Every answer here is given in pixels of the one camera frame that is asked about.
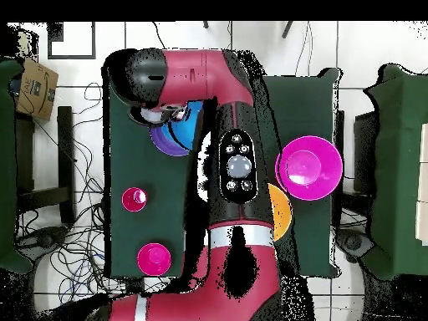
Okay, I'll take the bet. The dark green tablecloth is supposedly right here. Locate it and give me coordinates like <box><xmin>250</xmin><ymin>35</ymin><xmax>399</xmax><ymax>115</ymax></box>
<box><xmin>101</xmin><ymin>65</ymin><xmax>342</xmax><ymax>278</ymax></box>

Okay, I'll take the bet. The large pink plastic bowl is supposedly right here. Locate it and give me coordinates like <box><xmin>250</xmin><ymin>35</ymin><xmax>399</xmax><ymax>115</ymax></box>
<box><xmin>274</xmin><ymin>135</ymin><xmax>344</xmax><ymax>201</ymax></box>

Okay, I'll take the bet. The purple plastic bowl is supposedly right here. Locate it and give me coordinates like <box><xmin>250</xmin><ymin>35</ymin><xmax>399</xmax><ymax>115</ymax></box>
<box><xmin>149</xmin><ymin>124</ymin><xmax>192</xmax><ymax>157</ymax></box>

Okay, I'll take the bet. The large orange plastic bowl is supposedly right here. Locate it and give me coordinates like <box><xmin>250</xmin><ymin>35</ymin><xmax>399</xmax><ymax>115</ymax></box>
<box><xmin>267</xmin><ymin>182</ymin><xmax>294</xmax><ymax>242</ymax></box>

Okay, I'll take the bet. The black computer tower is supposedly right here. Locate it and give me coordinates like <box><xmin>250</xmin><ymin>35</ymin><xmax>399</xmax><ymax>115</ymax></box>
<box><xmin>353</xmin><ymin>110</ymin><xmax>380</xmax><ymax>196</ymax></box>

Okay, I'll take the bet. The plain cardboard box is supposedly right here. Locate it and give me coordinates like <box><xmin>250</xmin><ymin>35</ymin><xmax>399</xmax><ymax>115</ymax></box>
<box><xmin>14</xmin><ymin>28</ymin><xmax>41</xmax><ymax>63</ymax></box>

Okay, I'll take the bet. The blue plastic bowl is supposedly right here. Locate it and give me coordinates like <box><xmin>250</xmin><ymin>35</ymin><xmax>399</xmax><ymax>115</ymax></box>
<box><xmin>166</xmin><ymin>99</ymin><xmax>206</xmax><ymax>152</ymax></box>

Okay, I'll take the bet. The green cloth covered side table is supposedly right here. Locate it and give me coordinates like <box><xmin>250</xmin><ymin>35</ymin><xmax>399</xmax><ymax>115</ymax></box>
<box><xmin>0</xmin><ymin>59</ymin><xmax>34</xmax><ymax>276</ymax></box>
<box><xmin>363</xmin><ymin>63</ymin><xmax>428</xmax><ymax>282</ymax></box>

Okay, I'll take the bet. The dark wooden stool frame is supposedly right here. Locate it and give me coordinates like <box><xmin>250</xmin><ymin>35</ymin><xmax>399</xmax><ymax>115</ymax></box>
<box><xmin>334</xmin><ymin>110</ymin><xmax>345</xmax><ymax>229</ymax></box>
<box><xmin>14</xmin><ymin>105</ymin><xmax>76</xmax><ymax>225</ymax></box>

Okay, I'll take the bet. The printed cardboard box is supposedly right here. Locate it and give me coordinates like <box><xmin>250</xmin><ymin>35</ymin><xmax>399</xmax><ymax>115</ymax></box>
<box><xmin>15</xmin><ymin>57</ymin><xmax>60</xmax><ymax>122</ymax></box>

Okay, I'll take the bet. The red plastic cup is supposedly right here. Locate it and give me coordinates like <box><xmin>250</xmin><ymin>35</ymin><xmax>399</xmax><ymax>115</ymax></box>
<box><xmin>120</xmin><ymin>186</ymin><xmax>149</xmax><ymax>213</ymax></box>

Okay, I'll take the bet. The tangle of cables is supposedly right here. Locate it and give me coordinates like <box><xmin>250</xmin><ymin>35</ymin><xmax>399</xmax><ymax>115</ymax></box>
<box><xmin>14</xmin><ymin>81</ymin><xmax>135</xmax><ymax>302</ymax></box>

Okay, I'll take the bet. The black square frame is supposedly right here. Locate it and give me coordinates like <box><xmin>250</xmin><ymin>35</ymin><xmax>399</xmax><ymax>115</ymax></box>
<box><xmin>47</xmin><ymin>22</ymin><xmax>97</xmax><ymax>60</ymax></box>

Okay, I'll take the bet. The black floor cable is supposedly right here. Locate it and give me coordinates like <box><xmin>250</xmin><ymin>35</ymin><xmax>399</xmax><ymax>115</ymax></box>
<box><xmin>151</xmin><ymin>22</ymin><xmax>167</xmax><ymax>50</ymax></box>

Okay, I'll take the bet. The small red plastic bowl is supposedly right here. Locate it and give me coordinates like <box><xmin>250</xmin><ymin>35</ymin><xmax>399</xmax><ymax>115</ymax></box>
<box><xmin>136</xmin><ymin>242</ymin><xmax>172</xmax><ymax>278</ymax></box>

